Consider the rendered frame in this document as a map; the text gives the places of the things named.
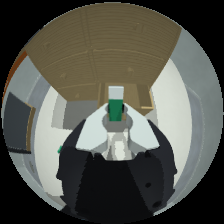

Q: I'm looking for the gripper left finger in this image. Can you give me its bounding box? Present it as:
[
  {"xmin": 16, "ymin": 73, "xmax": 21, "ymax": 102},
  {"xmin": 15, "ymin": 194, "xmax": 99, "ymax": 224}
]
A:
[{"xmin": 56, "ymin": 103, "xmax": 109, "ymax": 181}]

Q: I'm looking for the tan chest of drawers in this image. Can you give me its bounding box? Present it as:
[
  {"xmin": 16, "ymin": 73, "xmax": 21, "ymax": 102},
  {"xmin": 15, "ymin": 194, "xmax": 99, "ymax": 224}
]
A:
[{"xmin": 25, "ymin": 3, "xmax": 182, "ymax": 102}]

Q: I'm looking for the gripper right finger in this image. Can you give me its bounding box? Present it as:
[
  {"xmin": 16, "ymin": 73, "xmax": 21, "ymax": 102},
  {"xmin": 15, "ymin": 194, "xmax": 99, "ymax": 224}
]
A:
[{"xmin": 122, "ymin": 103, "xmax": 178, "ymax": 175}]

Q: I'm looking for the brown wooden drawer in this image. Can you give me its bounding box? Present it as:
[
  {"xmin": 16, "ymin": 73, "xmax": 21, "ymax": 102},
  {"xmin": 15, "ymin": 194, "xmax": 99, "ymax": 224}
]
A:
[
  {"xmin": 87, "ymin": 6, "xmax": 178, "ymax": 57},
  {"xmin": 41, "ymin": 51, "xmax": 95, "ymax": 88},
  {"xmin": 97, "ymin": 83, "xmax": 154, "ymax": 116},
  {"xmin": 57, "ymin": 83, "xmax": 98, "ymax": 101},
  {"xmin": 93, "ymin": 48, "xmax": 164, "ymax": 85},
  {"xmin": 27, "ymin": 11, "xmax": 87, "ymax": 68}
]

